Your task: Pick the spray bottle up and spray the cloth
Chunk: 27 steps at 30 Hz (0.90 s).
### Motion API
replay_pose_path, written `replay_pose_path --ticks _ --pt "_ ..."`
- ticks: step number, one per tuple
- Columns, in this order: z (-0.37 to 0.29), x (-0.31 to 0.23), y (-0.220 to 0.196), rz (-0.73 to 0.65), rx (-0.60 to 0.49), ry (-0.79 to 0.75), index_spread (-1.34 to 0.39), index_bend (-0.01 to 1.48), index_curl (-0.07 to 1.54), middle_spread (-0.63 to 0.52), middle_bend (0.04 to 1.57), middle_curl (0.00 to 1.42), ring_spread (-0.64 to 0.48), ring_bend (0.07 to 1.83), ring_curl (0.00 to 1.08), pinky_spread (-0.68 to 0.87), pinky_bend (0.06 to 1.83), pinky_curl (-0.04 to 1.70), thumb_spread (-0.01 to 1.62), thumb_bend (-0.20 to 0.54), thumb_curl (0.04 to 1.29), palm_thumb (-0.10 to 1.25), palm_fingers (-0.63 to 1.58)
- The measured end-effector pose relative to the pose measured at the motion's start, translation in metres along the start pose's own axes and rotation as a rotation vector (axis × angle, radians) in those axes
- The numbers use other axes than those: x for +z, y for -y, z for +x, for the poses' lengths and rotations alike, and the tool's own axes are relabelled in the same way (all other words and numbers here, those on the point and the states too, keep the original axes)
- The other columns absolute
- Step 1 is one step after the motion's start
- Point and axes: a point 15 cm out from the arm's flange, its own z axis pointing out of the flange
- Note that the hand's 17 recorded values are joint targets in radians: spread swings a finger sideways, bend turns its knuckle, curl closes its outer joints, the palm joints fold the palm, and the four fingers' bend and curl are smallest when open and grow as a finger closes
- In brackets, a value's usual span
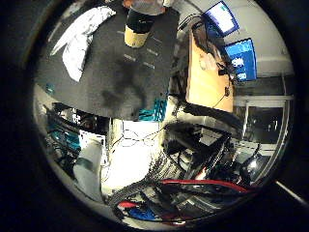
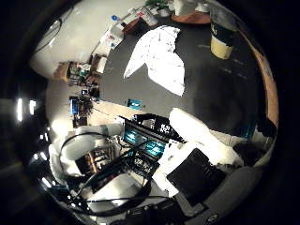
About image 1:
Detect teal plastic crate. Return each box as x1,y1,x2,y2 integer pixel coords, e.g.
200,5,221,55
138,98,168,123

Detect red cable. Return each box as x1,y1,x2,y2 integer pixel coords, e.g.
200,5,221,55
160,178,252,194

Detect white plastic bin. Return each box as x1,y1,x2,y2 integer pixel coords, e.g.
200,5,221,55
72,141,104,202

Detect dark grey table mat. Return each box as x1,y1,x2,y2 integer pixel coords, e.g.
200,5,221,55
35,0,182,122

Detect small tilted computer monitor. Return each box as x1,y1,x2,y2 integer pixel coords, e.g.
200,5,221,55
202,0,239,38

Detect large blue-screen computer monitor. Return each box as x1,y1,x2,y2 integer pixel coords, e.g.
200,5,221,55
224,38,258,82

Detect black and tan spray bottle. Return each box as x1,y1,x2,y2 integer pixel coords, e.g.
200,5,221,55
124,8,158,49

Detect white crumpled cloth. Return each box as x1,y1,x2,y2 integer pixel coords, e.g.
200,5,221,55
49,5,117,83

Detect light wooden desk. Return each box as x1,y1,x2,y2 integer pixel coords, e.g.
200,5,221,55
185,32,236,113

